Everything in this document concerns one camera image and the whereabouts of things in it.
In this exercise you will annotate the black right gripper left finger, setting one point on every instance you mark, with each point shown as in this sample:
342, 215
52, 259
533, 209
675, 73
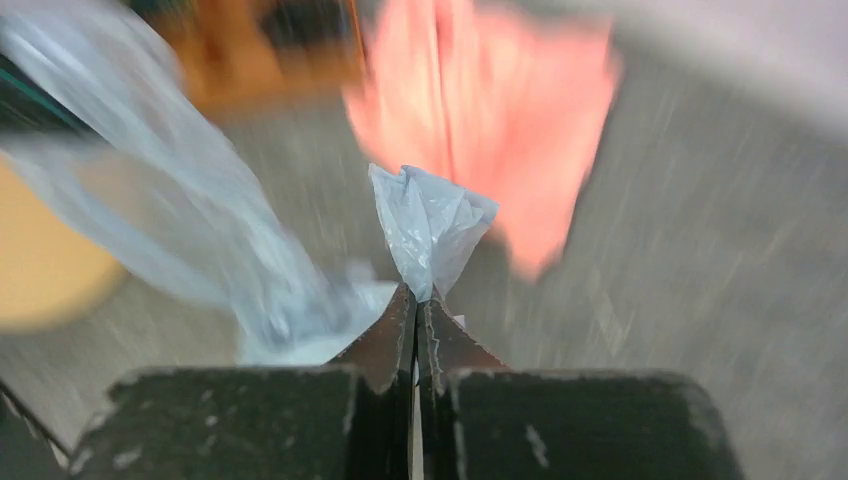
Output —
350, 418

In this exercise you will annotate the orange compartment tray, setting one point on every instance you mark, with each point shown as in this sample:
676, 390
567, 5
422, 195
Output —
239, 55

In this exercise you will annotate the light blue plastic trash bag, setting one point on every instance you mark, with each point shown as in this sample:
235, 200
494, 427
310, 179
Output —
122, 157

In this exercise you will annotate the pink cloth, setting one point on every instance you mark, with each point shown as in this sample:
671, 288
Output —
500, 102

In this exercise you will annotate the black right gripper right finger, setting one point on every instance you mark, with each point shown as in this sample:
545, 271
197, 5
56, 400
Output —
483, 420

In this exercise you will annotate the yellow trash bin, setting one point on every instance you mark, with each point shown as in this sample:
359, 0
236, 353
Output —
50, 275

